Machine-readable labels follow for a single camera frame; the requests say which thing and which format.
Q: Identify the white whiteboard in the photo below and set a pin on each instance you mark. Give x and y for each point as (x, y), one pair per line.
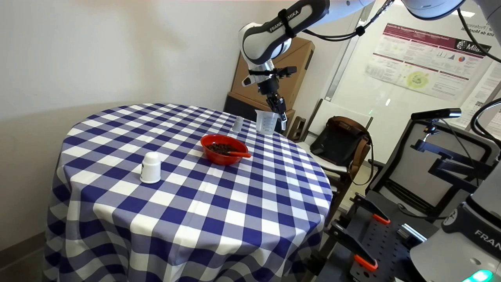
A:
(385, 120)

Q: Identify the small white cup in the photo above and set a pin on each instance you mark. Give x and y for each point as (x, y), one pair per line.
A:
(150, 169)

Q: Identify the large brown cardboard box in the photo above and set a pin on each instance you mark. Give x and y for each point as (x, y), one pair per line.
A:
(297, 68)

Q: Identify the blue white checkered tablecloth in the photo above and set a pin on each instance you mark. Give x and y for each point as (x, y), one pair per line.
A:
(182, 220)

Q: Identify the red plastic bowl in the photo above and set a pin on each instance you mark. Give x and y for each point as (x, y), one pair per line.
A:
(216, 158)

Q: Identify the black metal stand frame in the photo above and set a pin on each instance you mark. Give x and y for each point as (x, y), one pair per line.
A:
(443, 167)

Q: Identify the black perforated mounting table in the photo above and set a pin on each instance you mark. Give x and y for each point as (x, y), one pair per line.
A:
(385, 252)

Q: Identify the black brown bag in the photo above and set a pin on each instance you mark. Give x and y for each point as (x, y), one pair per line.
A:
(338, 142)

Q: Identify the white paper poster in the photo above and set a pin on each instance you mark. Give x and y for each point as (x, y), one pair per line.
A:
(485, 95)

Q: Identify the research poster maroon header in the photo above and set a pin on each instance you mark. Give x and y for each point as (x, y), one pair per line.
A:
(427, 64)

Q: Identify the small white shaker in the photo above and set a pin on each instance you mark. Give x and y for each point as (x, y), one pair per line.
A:
(238, 126)

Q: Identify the black cabinet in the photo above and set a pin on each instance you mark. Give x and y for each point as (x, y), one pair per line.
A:
(244, 112)

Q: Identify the wooden chair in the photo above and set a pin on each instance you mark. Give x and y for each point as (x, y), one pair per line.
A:
(344, 175)

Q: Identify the dark bowl contents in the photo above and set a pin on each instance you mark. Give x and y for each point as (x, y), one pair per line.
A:
(222, 150)

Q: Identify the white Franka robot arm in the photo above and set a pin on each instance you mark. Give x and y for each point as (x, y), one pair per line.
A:
(266, 42)

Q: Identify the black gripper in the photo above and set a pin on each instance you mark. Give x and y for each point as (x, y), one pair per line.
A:
(272, 92)

